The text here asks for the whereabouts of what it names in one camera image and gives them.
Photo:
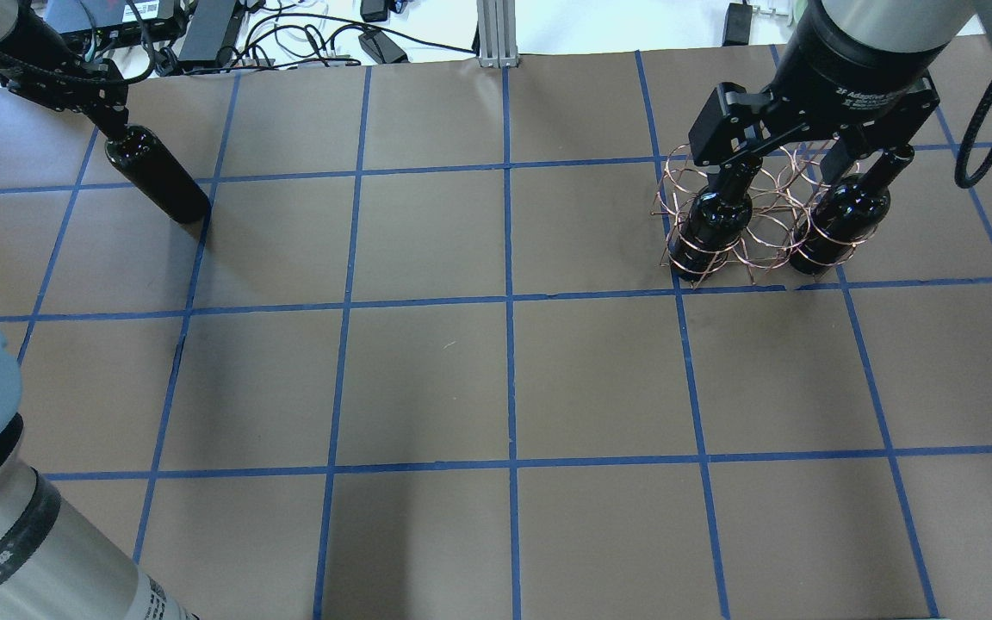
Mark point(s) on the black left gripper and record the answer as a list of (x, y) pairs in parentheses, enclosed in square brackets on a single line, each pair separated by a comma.
[(21, 45)]

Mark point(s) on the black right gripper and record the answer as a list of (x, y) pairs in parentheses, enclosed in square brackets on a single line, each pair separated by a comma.
[(859, 62)]

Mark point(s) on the dark glass wine bottle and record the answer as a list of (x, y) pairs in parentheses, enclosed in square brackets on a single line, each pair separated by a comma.
[(142, 158)]

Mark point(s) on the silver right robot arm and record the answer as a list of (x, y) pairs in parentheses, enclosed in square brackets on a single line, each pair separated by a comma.
[(934, 21)]

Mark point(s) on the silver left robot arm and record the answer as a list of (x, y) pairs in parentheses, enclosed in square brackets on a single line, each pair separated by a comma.
[(55, 563)]

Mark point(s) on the near wine bottle in basket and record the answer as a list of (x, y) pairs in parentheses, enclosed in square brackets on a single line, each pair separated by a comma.
[(847, 214)]

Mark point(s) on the wine bottle in basket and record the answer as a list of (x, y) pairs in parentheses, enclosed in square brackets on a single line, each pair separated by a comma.
[(711, 227), (847, 214)]

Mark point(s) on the far wine bottle in basket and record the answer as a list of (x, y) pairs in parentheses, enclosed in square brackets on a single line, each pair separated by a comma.
[(711, 227)]

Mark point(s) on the black power adapter brick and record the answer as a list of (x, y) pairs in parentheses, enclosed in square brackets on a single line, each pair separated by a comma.
[(212, 31)]

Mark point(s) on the small black power adapter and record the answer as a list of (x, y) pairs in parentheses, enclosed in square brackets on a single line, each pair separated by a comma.
[(381, 49)]

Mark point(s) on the copper wire wine basket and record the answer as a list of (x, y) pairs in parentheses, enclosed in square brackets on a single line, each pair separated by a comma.
[(784, 197)]

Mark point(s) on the aluminium frame post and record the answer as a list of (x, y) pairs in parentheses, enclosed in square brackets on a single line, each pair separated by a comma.
[(496, 27)]

